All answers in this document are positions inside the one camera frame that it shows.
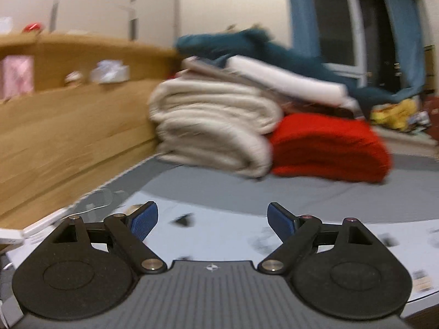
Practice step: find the grey bed sheet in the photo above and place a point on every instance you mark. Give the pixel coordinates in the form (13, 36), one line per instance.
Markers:
(308, 198)

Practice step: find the white folded cloth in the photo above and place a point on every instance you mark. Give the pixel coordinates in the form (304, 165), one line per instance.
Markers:
(284, 78)

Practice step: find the blue curtain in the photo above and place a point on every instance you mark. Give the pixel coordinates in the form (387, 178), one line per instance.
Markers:
(301, 13)
(406, 34)

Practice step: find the yellow plush toy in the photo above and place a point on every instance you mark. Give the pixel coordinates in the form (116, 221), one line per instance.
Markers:
(394, 114)

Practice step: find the window sill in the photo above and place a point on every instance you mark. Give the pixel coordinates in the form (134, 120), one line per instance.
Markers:
(408, 140)

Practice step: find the teal blanket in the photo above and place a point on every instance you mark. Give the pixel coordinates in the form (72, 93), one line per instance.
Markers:
(274, 54)

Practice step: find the window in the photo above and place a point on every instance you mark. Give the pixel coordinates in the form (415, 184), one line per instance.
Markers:
(356, 27)

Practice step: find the cream folded blanket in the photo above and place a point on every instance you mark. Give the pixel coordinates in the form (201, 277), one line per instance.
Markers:
(212, 123)

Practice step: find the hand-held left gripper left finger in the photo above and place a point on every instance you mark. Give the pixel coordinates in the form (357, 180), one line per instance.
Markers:
(144, 220)

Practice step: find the printed bed sheet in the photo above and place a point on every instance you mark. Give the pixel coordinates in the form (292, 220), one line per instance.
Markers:
(223, 236)

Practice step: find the white power strip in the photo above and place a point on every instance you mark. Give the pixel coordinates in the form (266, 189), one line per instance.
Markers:
(31, 228)

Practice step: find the small red item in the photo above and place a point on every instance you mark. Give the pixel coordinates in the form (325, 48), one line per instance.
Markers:
(34, 27)

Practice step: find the white tissue pack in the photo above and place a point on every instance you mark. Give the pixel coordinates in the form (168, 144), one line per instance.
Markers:
(109, 72)

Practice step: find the wooden headboard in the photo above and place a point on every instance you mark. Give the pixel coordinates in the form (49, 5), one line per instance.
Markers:
(68, 126)

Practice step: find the white wardrobe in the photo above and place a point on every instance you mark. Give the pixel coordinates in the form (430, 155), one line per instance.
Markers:
(103, 0)

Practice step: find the red cushion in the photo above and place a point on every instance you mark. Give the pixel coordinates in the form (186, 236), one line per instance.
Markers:
(432, 107)

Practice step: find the pink box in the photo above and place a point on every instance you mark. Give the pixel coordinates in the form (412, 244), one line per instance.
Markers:
(17, 77)

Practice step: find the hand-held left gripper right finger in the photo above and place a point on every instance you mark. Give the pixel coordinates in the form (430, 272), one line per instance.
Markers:
(279, 221)

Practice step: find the red folded blanket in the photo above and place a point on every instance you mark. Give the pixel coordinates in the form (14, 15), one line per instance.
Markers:
(325, 147)

